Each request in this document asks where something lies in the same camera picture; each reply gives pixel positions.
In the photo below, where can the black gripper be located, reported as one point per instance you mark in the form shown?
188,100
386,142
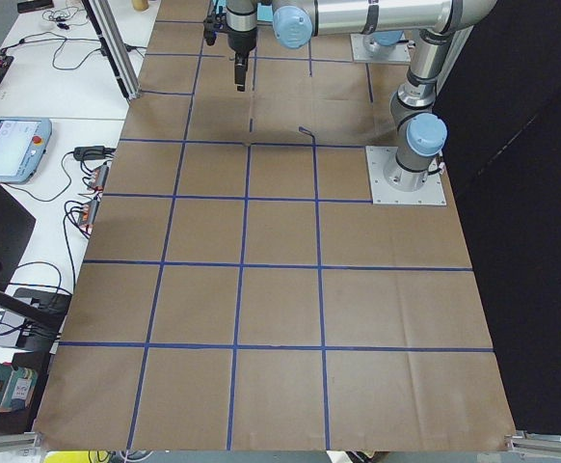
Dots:
239,41

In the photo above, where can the black power adapter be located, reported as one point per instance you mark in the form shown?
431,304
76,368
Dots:
89,153

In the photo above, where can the orange adapter upper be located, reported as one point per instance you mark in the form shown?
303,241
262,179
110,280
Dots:
98,177

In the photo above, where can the grey usb hub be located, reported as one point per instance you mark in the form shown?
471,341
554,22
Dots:
12,330

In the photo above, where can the orange adapter lower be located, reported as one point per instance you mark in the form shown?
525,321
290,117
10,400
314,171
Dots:
87,215

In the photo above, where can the aluminium frame post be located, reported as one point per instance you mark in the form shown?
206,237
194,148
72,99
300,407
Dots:
107,31

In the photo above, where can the teach pendant upper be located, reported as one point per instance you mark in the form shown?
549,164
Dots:
23,142

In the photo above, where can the orange adapter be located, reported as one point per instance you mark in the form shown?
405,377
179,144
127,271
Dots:
98,177
87,215

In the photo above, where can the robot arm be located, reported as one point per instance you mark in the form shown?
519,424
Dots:
376,28

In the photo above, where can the green device box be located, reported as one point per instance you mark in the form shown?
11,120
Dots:
16,387

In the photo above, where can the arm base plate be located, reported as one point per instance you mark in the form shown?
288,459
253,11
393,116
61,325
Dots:
381,48
390,184

